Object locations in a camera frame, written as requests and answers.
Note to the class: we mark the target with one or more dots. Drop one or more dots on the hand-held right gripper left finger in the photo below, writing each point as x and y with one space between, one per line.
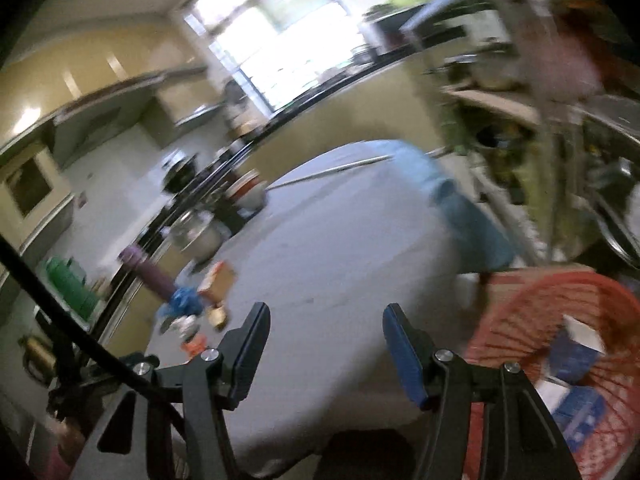
249 352

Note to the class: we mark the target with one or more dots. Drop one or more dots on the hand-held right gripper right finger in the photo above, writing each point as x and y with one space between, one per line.
406 357

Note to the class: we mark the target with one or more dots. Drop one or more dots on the small yellowish wrapper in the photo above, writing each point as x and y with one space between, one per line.
218 318

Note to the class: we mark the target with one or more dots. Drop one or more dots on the small orange wrapper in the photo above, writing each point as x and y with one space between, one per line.
194 345

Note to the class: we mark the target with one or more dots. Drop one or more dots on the white grey wrapper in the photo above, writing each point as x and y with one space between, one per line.
186 328

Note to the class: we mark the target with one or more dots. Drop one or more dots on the small brown cardboard box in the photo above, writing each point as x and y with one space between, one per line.
220 282

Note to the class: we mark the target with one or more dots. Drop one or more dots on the blue plastic bag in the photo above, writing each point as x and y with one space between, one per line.
182 302

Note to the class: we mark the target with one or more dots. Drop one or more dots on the red plastic mesh basket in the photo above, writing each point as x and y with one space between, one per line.
520 310

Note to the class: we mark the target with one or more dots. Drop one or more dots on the green thermos jug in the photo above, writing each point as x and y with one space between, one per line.
67 285

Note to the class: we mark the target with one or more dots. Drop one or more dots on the round table with grey cloth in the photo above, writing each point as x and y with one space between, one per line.
340 260

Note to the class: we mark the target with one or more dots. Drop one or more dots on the purple thermos bottle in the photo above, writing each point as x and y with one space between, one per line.
150 275

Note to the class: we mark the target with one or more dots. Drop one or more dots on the white basin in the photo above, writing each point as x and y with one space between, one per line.
195 235

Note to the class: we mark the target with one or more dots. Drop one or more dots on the black cup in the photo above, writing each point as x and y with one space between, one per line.
226 217

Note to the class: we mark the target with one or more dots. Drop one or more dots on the red patterned white bowl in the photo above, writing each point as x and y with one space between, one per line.
246 192

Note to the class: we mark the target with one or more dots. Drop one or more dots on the blue table cover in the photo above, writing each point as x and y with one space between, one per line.
460 205

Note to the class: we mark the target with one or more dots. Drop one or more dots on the blue white carton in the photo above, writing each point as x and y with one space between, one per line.
582 347

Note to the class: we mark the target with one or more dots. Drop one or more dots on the blue packet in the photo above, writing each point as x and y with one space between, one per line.
575 410

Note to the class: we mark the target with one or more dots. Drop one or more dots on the black wok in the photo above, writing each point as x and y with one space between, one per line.
176 172

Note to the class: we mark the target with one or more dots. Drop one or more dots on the thin metal rod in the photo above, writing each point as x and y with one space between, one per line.
330 171

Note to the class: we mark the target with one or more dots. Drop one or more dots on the metal storage rack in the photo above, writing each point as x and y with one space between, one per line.
550 160

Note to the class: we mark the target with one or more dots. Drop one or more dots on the black microwave oven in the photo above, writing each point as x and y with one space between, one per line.
395 30

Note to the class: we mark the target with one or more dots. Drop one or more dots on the kitchen window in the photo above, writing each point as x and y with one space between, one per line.
270 25

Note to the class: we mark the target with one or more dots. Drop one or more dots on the pink plastic bag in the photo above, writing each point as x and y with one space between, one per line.
560 60

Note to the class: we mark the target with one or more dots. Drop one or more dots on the glass door wall cabinet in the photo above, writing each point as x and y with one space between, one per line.
30 190

